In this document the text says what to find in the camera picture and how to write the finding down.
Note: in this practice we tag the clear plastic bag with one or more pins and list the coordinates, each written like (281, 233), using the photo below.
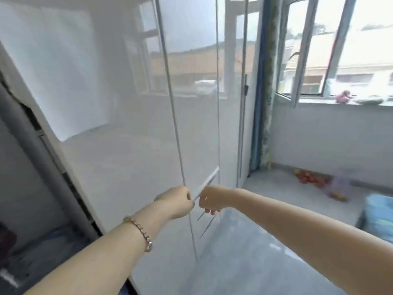
(328, 87)

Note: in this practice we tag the person's right hand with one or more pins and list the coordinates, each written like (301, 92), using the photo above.
(216, 198)

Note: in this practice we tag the white green bundle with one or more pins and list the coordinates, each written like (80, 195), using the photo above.
(370, 100)

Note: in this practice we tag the white glossy wardrobe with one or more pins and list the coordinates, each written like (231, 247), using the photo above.
(138, 135)

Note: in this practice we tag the person's left hand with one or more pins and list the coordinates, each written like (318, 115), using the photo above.
(175, 202)

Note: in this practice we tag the person's left forearm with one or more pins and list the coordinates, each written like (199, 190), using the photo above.
(92, 261)

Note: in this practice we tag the orange slippers on floor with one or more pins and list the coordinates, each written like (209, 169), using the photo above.
(310, 177)

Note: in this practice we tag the pink fabric bundle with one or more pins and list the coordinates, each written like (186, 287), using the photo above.
(343, 97)

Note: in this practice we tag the white framed window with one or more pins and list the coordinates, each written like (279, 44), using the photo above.
(322, 99)

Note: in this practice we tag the person's right forearm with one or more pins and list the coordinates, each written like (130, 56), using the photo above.
(307, 242)

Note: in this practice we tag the blue floral curtain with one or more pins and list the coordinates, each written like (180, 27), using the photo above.
(265, 89)

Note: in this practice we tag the blue floral bed quilt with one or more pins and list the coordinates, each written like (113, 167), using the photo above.
(380, 215)

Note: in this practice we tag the white paper sheet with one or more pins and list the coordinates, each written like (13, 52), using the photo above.
(55, 73)

